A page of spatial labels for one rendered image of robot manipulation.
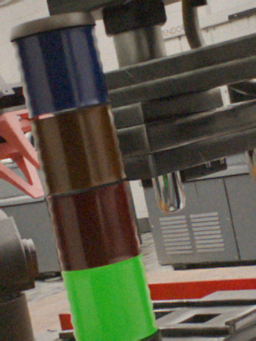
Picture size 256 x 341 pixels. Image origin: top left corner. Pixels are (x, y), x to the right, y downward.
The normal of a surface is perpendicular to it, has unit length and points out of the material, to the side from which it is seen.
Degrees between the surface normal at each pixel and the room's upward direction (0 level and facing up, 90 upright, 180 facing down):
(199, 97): 90
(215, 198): 90
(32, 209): 90
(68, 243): 76
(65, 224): 104
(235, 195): 90
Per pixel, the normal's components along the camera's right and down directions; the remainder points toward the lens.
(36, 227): -0.66, 0.18
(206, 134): 0.75, -0.12
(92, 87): 0.55, -0.32
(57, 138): -0.39, -0.12
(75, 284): -0.70, -0.07
